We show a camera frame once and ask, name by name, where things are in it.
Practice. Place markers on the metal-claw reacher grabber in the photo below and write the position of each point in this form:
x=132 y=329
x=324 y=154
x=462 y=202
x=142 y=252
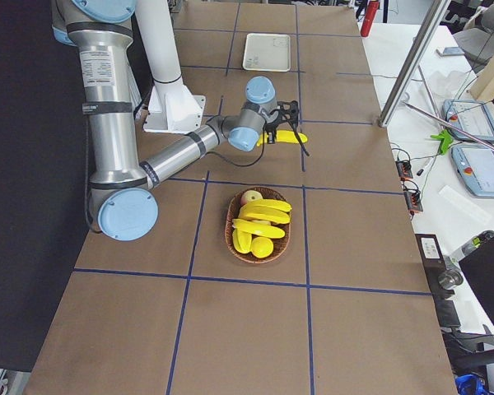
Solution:
x=437 y=109

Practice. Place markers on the orange relay board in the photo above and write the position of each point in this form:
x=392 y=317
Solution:
x=404 y=169
x=413 y=201

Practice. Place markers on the aluminium frame post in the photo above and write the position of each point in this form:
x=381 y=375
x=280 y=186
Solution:
x=420 y=43

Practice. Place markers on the yellow pear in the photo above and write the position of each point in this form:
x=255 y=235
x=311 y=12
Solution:
x=261 y=247

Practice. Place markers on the far teach pendant tablet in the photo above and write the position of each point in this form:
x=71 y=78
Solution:
x=471 y=116

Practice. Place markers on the red cylinder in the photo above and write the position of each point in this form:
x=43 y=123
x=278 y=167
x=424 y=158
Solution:
x=371 y=9

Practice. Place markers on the black box with label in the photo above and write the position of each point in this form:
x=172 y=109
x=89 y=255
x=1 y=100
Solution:
x=430 y=250

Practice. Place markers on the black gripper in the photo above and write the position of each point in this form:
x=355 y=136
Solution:
x=271 y=130

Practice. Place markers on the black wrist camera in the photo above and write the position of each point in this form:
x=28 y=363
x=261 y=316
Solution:
x=289 y=113

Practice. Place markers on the pink apple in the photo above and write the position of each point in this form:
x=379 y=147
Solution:
x=250 y=196

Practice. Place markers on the teach pendant tablet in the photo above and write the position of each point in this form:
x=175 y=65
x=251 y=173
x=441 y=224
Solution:
x=475 y=166
x=471 y=116

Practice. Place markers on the near teach pendant tablet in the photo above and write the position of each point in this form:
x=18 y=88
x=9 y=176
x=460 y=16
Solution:
x=475 y=166

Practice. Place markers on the cream rectangular tray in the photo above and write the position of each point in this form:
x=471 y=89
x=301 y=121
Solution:
x=267 y=52

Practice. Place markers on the yellow banana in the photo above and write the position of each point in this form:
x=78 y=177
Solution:
x=265 y=205
x=285 y=136
x=273 y=217
x=268 y=231

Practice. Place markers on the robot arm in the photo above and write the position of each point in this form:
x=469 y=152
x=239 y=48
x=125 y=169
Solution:
x=118 y=194

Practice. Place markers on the white pillar with base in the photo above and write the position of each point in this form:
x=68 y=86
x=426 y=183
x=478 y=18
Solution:
x=172 y=107

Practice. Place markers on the brown wicker basket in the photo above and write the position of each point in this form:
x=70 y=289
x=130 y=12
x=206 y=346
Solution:
x=280 y=245

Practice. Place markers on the metal cup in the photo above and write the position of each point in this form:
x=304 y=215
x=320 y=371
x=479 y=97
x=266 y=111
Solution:
x=450 y=278

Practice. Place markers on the black smartphone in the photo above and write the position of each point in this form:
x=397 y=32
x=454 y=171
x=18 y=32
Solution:
x=449 y=51

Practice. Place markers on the yellow starfruit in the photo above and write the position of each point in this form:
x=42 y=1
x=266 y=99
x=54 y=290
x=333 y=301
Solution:
x=242 y=241

